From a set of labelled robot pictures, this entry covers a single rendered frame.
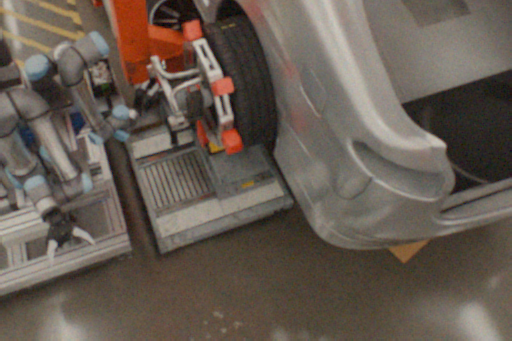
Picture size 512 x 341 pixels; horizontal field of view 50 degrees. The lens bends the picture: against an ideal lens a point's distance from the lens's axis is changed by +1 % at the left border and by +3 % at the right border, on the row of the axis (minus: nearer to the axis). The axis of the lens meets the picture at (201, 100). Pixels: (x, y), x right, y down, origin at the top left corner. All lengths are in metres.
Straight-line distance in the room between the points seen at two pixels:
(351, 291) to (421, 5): 1.57
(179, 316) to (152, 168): 0.88
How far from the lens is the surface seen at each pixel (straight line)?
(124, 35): 2.85
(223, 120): 2.46
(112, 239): 3.03
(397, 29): 2.91
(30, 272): 3.06
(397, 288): 3.31
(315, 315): 3.16
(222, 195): 3.17
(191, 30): 2.64
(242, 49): 2.46
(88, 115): 2.43
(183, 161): 3.41
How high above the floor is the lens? 3.00
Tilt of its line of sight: 54 degrees down
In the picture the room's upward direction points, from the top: 1 degrees counter-clockwise
